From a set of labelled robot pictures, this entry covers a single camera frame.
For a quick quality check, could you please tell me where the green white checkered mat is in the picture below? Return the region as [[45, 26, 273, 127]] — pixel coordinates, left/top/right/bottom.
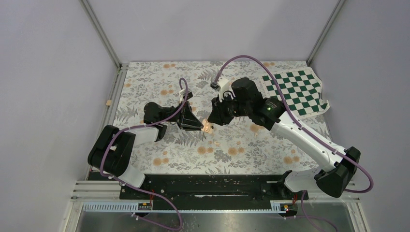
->
[[273, 67, 330, 118]]

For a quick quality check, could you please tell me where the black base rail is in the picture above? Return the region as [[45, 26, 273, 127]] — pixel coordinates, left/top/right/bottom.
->
[[119, 173, 309, 211]]

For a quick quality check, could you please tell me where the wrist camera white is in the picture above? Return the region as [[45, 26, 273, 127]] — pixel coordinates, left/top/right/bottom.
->
[[210, 77, 230, 101], [178, 89, 193, 102]]

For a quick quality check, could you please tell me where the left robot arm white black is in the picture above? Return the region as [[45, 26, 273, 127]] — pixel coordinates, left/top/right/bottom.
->
[[88, 102, 204, 199]]

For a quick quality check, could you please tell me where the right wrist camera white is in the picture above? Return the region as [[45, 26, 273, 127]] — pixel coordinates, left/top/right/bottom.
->
[[210, 77, 230, 101]]

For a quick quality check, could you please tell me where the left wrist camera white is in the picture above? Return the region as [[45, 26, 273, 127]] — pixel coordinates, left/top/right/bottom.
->
[[178, 89, 193, 102]]

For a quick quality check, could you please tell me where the floral patterned table mat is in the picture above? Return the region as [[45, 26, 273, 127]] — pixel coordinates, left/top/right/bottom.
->
[[113, 60, 329, 174]]

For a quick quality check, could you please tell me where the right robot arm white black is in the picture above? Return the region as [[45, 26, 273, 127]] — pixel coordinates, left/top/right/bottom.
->
[[207, 78, 361, 199]]

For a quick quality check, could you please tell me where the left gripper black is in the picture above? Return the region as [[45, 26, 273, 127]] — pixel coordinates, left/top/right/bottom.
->
[[159, 101, 205, 131]]

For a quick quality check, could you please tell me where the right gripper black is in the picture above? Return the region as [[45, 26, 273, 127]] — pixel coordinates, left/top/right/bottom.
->
[[207, 92, 251, 126]]

